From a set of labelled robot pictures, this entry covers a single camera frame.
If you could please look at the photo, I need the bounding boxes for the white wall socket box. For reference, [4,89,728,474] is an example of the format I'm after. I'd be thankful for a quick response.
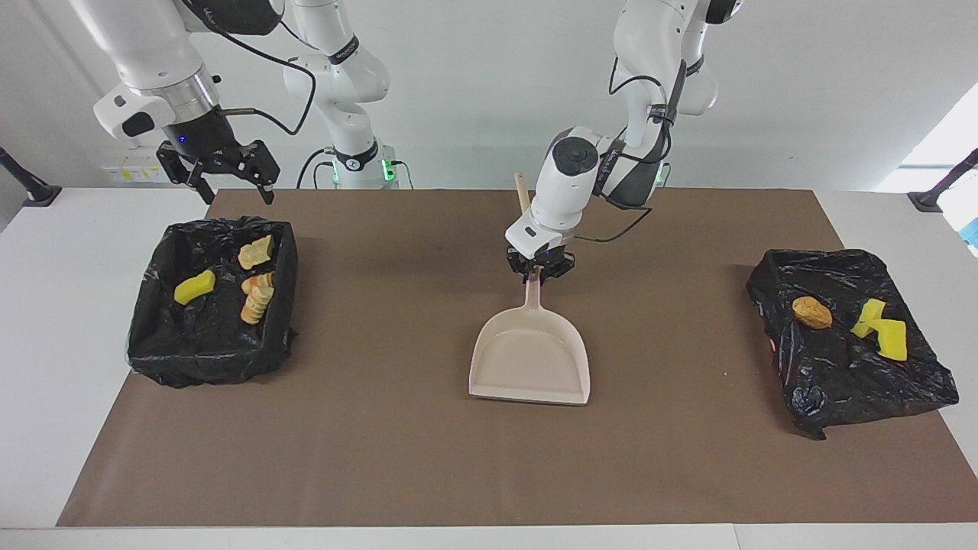
[101,147,175,184]

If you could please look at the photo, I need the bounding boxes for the open bin with black bag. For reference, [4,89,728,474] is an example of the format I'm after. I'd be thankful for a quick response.
[126,216,300,389]

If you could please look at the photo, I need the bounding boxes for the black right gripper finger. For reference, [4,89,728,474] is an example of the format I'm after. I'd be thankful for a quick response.
[156,140,217,206]
[244,139,281,206]

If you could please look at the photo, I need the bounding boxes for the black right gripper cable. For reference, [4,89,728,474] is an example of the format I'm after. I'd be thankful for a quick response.
[183,0,319,137]

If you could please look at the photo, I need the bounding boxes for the beige plastic dustpan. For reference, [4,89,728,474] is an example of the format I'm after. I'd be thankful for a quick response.
[468,267,592,406]

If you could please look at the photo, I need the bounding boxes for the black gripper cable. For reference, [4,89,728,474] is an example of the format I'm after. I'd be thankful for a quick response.
[573,55,679,245]
[183,0,319,137]

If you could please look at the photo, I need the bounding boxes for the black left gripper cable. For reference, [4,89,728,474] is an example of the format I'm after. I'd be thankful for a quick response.
[573,55,679,245]

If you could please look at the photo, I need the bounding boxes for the brown sponge chunk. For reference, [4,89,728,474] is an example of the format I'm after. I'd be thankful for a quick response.
[792,296,834,331]

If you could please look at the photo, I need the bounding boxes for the large tan stone chunk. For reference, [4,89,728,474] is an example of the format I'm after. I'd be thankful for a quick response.
[237,234,275,271]

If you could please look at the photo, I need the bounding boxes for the wedge yellow sponge piece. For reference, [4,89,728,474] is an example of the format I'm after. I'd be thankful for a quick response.
[876,319,908,362]

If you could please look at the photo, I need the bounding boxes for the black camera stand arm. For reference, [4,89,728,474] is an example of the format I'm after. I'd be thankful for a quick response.
[908,149,978,213]
[0,147,62,209]

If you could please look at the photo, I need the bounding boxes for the brown paper table mat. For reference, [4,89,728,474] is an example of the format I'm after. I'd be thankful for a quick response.
[56,189,978,528]

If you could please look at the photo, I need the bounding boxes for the bin wrapped in black bag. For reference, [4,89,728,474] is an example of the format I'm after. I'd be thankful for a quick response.
[746,248,960,440]

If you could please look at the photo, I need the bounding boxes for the black right base cables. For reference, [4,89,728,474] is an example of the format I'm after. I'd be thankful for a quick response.
[296,147,337,189]

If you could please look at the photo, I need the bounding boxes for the notched yellow sponge piece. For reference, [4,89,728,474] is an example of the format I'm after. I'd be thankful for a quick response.
[850,298,889,339]

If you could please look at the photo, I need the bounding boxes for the rounded yellow sponge piece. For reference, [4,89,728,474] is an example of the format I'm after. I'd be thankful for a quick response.
[173,269,218,306]

